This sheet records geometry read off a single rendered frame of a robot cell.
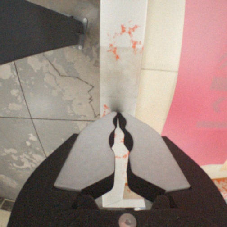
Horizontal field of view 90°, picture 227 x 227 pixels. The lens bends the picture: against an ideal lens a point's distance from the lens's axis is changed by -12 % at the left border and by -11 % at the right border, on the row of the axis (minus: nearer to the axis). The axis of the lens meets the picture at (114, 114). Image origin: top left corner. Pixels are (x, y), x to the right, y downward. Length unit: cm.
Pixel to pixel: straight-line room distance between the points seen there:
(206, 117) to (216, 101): 3
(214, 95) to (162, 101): 8
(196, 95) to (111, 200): 23
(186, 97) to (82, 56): 106
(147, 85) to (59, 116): 137
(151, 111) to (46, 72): 122
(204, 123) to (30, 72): 137
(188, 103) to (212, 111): 5
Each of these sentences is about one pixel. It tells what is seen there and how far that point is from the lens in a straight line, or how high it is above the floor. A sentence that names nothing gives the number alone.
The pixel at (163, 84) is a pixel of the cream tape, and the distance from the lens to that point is 17.
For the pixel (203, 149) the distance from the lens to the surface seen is 27.
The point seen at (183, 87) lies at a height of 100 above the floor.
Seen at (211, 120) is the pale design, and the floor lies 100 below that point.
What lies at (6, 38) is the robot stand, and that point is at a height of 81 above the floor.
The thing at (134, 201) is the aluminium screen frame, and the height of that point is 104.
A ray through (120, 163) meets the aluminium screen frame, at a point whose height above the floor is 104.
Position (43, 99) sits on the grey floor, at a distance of 147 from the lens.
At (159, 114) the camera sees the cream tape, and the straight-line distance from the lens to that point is 19.
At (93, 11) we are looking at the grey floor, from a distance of 117.
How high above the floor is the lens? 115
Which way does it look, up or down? 58 degrees down
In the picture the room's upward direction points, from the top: 180 degrees clockwise
